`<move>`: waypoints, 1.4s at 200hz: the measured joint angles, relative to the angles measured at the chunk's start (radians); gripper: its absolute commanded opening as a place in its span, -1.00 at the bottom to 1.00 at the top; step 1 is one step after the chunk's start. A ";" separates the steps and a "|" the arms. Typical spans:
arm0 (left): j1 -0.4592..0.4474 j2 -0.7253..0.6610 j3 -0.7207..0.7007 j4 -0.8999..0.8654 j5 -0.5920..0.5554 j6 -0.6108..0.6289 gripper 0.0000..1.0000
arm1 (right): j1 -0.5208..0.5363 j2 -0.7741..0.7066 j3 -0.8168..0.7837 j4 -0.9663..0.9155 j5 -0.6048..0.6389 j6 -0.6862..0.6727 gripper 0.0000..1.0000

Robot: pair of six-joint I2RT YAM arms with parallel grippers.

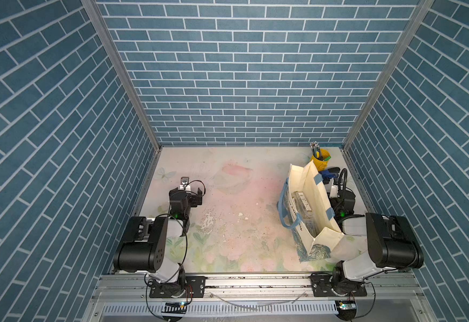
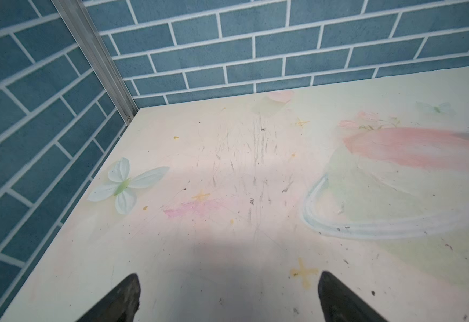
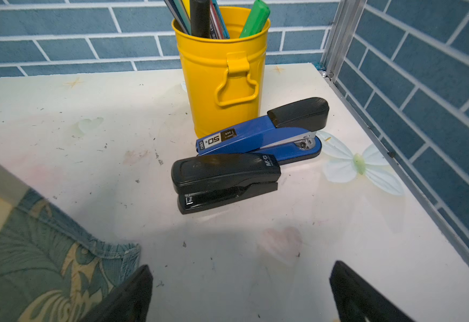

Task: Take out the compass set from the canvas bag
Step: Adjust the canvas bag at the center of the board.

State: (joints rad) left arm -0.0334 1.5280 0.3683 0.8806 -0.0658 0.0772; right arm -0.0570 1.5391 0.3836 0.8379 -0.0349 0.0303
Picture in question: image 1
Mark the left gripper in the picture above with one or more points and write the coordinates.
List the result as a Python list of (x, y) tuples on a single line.
[(183, 192)]

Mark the cream canvas tote bag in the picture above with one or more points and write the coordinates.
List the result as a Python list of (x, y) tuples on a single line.
[(316, 235)]

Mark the clear compass set case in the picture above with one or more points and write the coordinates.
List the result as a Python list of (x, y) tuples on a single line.
[(302, 205)]

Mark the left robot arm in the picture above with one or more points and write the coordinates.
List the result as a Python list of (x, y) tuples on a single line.
[(142, 246)]

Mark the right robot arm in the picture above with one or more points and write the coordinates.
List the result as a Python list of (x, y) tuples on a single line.
[(372, 244)]

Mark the blue stapler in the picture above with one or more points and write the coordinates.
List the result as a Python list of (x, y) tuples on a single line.
[(329, 174)]

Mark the yellow pen holder cup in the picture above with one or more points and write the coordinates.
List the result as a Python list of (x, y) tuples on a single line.
[(321, 163)]

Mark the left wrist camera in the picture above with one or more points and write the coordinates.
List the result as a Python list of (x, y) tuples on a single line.
[(185, 184)]

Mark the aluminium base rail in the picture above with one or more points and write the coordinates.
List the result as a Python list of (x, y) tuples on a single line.
[(260, 297)]

